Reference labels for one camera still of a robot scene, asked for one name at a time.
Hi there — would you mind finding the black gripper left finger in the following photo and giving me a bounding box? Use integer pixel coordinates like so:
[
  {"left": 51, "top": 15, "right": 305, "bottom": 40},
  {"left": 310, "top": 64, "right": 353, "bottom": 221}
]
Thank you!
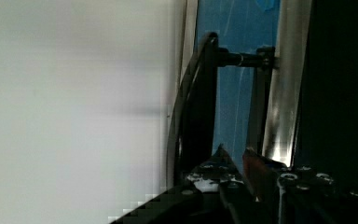
[{"left": 184, "top": 145, "right": 244, "bottom": 193}]

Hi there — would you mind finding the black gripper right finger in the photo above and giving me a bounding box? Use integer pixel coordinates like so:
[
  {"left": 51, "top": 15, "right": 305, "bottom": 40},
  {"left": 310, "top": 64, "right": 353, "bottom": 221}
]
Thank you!
[{"left": 242, "top": 147, "right": 286, "bottom": 203}]

